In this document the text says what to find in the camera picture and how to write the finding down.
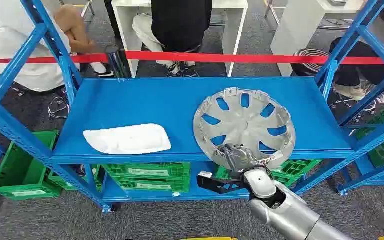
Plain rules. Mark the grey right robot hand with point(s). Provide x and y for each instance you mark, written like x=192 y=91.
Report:
x=234 y=159

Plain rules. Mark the silver plastic wheel hubcap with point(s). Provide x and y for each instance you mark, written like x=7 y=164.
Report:
x=245 y=127

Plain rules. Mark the red barrier belt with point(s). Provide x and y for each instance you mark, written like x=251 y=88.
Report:
x=212 y=58

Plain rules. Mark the white plastic trim panel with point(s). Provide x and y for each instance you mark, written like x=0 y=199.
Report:
x=127 y=139

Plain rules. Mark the black ringed round base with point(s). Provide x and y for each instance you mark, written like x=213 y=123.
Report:
x=308 y=63

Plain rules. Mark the chrome chair base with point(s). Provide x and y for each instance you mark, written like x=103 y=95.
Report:
x=357 y=102
x=58 y=107

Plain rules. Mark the white desk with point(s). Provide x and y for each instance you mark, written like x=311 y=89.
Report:
x=294 y=30
x=125 y=30

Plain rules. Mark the person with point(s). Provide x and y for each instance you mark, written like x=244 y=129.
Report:
x=13 y=39
x=178 y=26
x=361 y=59

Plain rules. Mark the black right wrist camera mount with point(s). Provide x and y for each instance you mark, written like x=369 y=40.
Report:
x=220 y=184

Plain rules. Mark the black stanchion post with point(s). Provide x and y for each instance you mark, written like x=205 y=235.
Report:
x=115 y=61

